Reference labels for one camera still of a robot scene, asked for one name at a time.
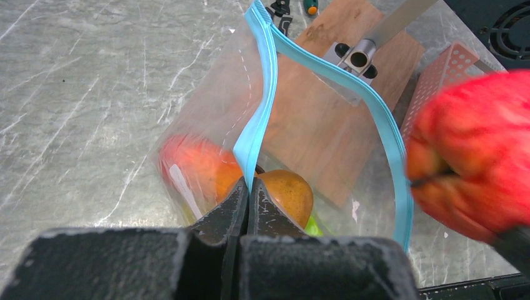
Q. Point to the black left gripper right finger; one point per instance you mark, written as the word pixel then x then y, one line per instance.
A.
pixel 266 218

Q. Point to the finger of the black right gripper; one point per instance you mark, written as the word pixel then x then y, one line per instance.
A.
pixel 513 246

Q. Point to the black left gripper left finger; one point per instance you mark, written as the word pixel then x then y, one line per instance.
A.
pixel 229 218

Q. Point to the brown toy kiwi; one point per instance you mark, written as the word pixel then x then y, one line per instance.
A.
pixel 291 191

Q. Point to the red orange toy mango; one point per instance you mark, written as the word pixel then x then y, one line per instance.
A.
pixel 200 172

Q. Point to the clear zip top bag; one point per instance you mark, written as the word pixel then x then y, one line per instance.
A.
pixel 231 107

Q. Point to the pink perforated plastic basket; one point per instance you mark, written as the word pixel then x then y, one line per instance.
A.
pixel 451 67

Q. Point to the wooden cutting board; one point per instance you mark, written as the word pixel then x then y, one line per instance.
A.
pixel 324 123

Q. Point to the dark grey metal chassis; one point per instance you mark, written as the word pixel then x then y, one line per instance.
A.
pixel 501 25

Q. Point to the metal hinge bracket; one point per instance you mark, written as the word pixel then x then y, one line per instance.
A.
pixel 374 47

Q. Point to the black tool handle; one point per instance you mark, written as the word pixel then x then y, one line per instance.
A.
pixel 281 9

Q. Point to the green handled screwdriver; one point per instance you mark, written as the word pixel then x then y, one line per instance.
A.
pixel 311 7

